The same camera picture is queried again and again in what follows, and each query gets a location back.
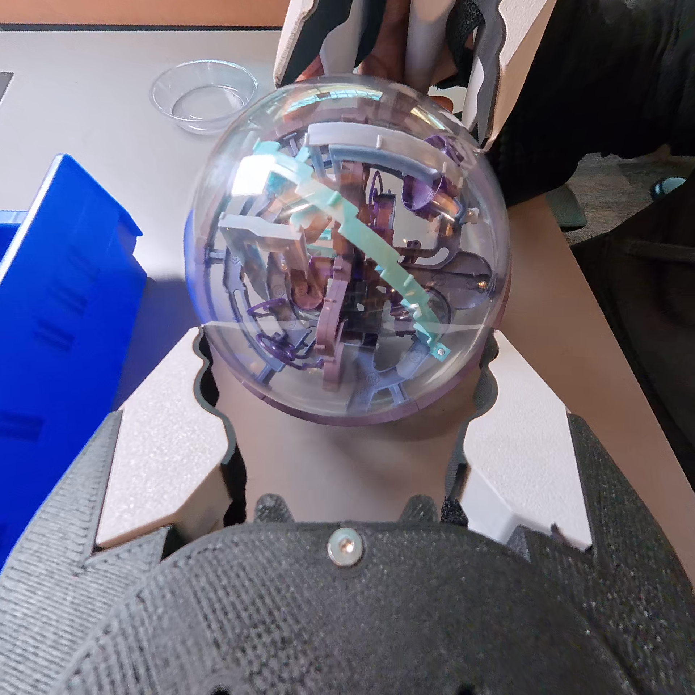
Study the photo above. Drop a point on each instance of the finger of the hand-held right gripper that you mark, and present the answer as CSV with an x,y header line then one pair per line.
x,y
290,43
516,49

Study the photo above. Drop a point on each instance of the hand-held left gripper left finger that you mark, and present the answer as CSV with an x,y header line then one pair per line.
x,y
157,461

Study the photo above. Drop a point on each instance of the blue plastic bin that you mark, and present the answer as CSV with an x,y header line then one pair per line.
x,y
59,326

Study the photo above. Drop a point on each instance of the person's right hand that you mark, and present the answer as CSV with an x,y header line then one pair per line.
x,y
385,49

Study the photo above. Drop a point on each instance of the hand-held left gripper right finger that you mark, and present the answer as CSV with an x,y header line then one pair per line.
x,y
521,461

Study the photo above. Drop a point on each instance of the person's right forearm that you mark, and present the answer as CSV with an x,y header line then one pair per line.
x,y
597,81

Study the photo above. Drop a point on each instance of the clear maze ball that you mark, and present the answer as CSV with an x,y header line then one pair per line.
x,y
347,244

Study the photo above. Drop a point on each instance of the clear plastic dish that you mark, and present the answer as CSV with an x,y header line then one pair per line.
x,y
203,95

